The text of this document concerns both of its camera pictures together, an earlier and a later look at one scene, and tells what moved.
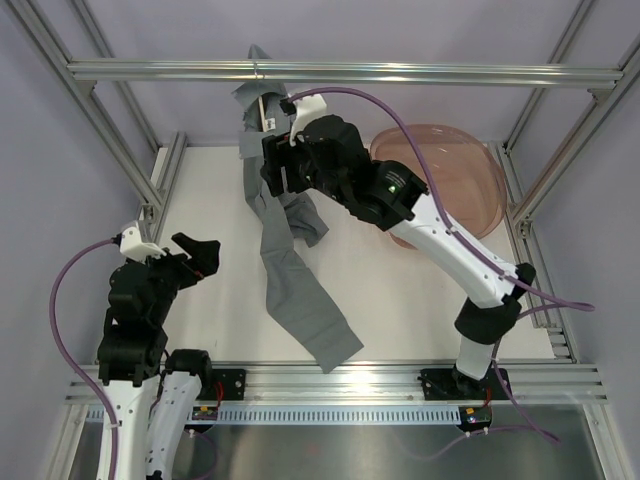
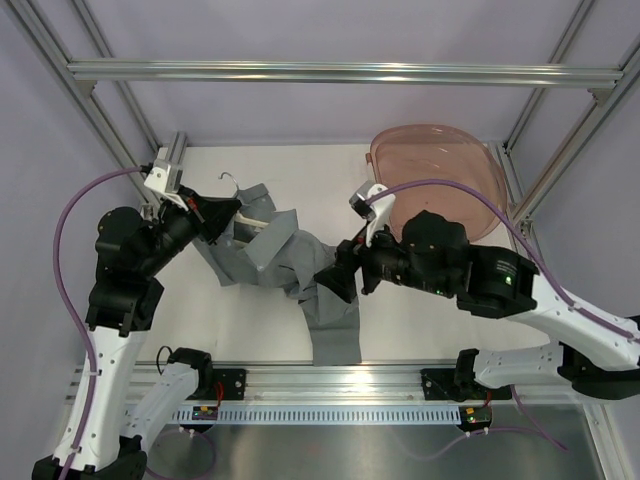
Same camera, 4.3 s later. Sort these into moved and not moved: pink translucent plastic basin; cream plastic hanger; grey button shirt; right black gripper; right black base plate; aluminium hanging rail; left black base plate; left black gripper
Moved: cream plastic hanger; grey button shirt; left black gripper; right black gripper
Not moved: pink translucent plastic basin; right black base plate; aluminium hanging rail; left black base plate
